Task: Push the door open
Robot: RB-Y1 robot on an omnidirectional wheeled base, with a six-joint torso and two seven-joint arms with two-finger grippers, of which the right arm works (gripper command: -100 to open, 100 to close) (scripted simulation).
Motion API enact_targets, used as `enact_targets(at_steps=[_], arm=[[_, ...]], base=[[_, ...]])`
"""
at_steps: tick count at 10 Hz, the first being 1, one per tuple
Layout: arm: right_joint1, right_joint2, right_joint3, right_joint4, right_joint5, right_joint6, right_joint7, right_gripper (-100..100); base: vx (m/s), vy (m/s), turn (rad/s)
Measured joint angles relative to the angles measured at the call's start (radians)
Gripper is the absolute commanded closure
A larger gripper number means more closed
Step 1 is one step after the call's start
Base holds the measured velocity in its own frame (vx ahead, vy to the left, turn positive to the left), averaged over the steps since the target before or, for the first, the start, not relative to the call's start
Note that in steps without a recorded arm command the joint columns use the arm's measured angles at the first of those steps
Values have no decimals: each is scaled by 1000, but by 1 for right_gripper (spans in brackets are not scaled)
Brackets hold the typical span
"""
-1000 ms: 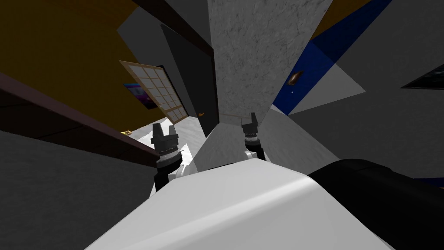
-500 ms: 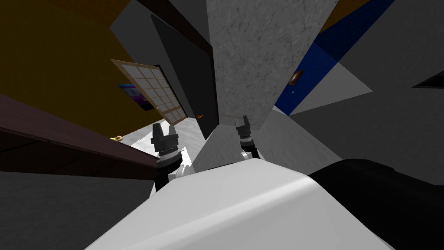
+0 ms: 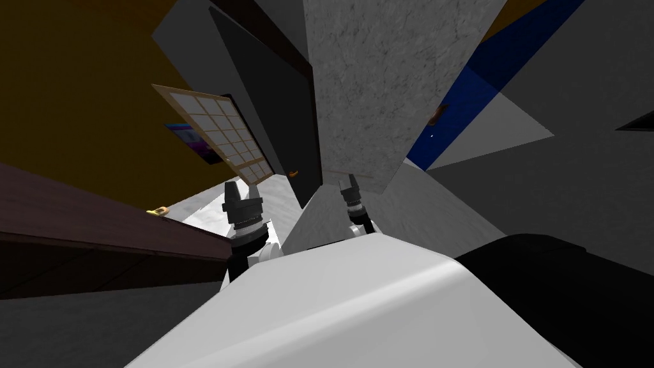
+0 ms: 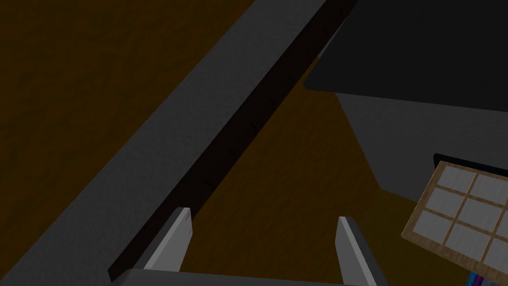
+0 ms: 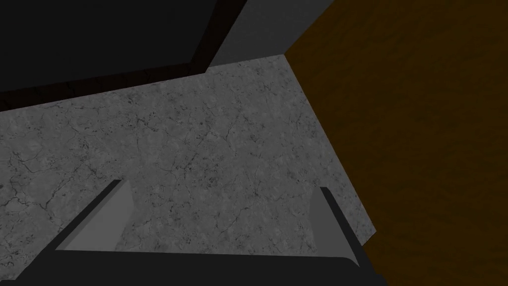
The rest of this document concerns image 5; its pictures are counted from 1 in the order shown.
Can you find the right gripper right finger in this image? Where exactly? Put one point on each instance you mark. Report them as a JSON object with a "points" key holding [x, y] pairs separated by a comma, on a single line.
{"points": [[331, 230]]}

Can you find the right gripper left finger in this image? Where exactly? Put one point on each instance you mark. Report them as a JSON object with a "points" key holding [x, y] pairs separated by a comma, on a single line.
{"points": [[99, 222]]}

